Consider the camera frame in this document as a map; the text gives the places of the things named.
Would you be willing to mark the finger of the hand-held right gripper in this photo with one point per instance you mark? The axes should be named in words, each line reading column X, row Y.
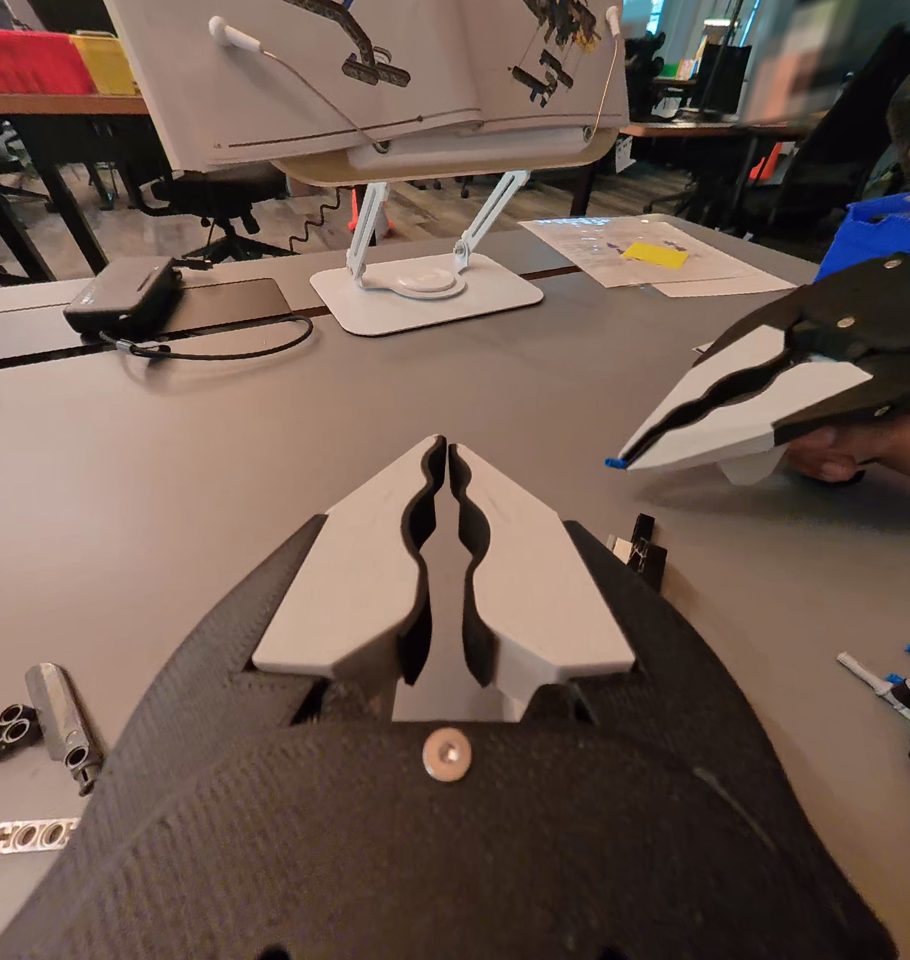
column 732, row 431
column 747, row 352

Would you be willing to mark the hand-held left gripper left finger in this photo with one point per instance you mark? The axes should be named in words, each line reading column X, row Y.
column 335, row 600

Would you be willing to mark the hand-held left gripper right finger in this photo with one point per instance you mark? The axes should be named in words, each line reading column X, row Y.
column 552, row 600

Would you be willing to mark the small black lego sub-assembly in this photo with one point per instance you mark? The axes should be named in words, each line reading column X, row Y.
column 646, row 551

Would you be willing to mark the grey lego cylinder piece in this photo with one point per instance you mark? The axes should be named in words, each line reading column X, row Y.
column 57, row 712

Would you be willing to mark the black lego connector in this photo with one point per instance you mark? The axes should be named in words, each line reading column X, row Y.
column 9, row 731

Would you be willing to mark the lego instruction booklet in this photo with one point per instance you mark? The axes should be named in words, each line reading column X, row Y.
column 462, row 97

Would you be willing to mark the light grey lego beam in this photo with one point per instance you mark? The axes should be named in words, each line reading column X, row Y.
column 27, row 834

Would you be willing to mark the person's right hand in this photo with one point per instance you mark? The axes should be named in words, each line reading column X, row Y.
column 897, row 446

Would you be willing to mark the blue ridged plastic bin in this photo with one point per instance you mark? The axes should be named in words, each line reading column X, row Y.
column 859, row 232

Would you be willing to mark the yellow sticky note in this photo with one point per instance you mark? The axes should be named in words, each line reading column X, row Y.
column 655, row 255

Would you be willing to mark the black office chair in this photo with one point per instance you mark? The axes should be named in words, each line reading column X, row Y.
column 822, row 172
column 222, row 195

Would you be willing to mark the clear sleeved paper sheet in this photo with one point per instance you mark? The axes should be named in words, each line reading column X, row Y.
column 575, row 247

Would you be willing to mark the black monitor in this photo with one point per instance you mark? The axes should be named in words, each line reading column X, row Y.
column 724, row 75

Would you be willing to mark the white book stand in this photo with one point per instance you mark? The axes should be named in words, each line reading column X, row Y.
column 425, row 300

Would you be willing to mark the black power bank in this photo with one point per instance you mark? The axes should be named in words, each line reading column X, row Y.
column 121, row 296

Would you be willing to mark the wooden desk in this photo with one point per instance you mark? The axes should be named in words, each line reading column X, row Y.
column 50, row 103

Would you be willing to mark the yellow cloth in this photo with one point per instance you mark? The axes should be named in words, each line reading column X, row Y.
column 110, row 67

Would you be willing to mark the red cloth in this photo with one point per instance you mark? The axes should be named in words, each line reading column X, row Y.
column 27, row 64

